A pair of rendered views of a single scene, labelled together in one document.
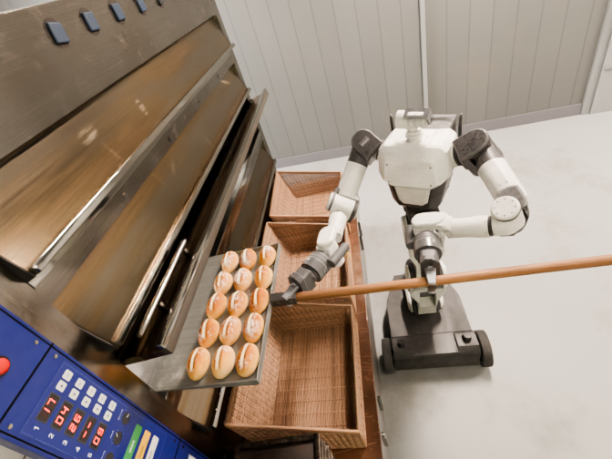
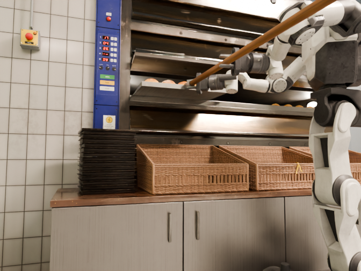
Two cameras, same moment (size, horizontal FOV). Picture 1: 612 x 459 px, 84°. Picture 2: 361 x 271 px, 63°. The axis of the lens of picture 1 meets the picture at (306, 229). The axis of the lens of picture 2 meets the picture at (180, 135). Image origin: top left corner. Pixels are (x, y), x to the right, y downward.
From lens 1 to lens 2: 1.80 m
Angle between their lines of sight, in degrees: 67
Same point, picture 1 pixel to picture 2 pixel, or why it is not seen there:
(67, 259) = (145, 26)
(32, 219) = (145, 9)
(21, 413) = (102, 30)
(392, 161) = not seen: hidden behind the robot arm
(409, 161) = not seen: hidden behind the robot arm
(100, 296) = (143, 43)
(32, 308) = (126, 24)
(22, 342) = (116, 21)
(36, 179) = (157, 7)
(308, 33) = not seen: outside the picture
